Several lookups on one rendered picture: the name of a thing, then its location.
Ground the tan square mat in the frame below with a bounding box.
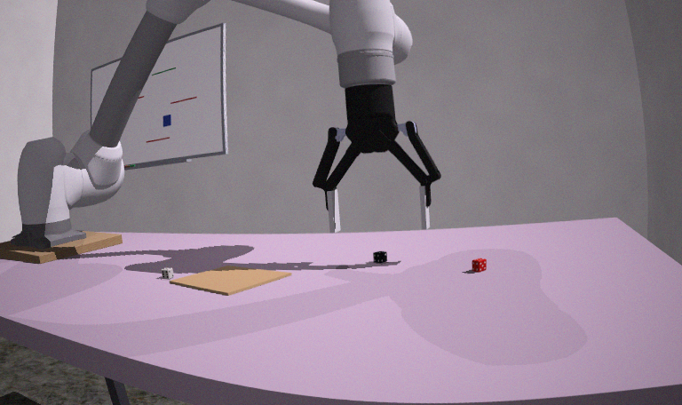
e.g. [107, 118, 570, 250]
[170, 266, 291, 296]

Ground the red die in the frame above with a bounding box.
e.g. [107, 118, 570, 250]
[472, 258, 487, 273]

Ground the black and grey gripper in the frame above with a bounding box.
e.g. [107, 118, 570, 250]
[313, 84, 441, 233]

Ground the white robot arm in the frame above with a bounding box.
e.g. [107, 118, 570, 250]
[11, 0, 412, 250]

